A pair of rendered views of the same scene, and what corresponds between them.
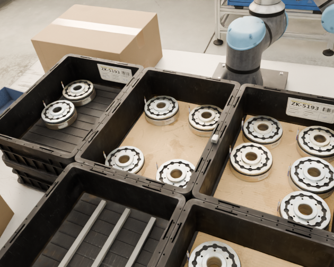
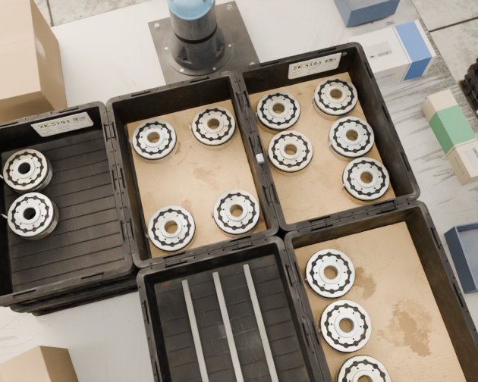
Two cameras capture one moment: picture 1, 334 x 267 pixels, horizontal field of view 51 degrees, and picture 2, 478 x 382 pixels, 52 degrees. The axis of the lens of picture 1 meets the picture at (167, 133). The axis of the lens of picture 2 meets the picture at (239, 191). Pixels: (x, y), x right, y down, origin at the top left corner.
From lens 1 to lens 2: 0.49 m
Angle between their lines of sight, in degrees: 32
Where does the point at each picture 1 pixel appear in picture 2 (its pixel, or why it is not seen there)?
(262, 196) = (320, 182)
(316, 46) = not seen: outside the picture
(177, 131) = (190, 157)
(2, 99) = not seen: outside the picture
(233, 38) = (183, 9)
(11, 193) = (39, 331)
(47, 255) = (177, 364)
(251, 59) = (210, 22)
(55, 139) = (58, 247)
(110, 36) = not seen: outside the picture
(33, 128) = (13, 251)
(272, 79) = (225, 20)
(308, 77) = not seen: outside the picture
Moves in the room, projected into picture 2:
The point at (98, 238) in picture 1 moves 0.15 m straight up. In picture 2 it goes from (209, 316) to (202, 308)
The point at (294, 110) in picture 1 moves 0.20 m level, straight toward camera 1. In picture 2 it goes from (297, 73) to (327, 145)
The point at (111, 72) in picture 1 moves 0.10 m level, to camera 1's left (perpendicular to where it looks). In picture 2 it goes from (56, 125) to (21, 153)
